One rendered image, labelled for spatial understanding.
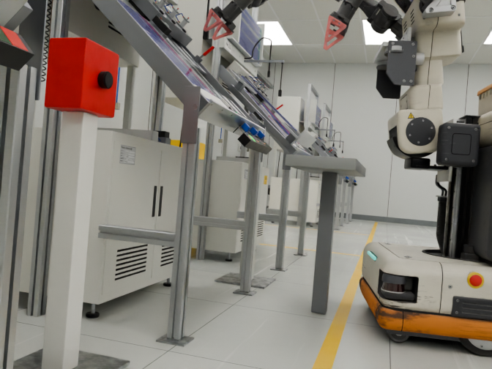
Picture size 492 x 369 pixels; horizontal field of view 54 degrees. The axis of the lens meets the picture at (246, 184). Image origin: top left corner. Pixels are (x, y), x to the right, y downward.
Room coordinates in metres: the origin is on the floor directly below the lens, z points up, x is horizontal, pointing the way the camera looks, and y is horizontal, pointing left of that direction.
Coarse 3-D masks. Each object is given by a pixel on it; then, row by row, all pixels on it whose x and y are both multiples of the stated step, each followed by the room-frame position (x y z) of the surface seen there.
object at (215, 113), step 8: (216, 104) 1.50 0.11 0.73; (208, 112) 1.51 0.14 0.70; (216, 112) 1.55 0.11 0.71; (224, 112) 1.60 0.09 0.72; (232, 112) 1.65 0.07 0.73; (208, 120) 1.56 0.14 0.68; (216, 120) 1.61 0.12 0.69; (224, 120) 1.66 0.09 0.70; (232, 120) 1.72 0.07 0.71; (240, 120) 1.78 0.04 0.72; (248, 120) 1.85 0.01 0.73; (224, 128) 1.72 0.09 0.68; (232, 128) 1.78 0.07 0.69; (256, 128) 1.99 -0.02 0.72
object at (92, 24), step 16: (80, 0) 1.84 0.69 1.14; (48, 16) 1.68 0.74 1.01; (80, 16) 1.85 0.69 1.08; (96, 16) 1.95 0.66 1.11; (16, 32) 1.87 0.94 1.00; (48, 32) 1.83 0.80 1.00; (80, 32) 1.86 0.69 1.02; (96, 32) 1.96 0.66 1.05; (112, 32) 2.07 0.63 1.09; (112, 48) 2.08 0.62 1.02; (128, 48) 2.20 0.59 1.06; (128, 64) 2.26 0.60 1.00; (128, 80) 2.27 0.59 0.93; (128, 96) 2.27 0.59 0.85; (128, 112) 2.27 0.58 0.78; (128, 128) 2.27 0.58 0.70
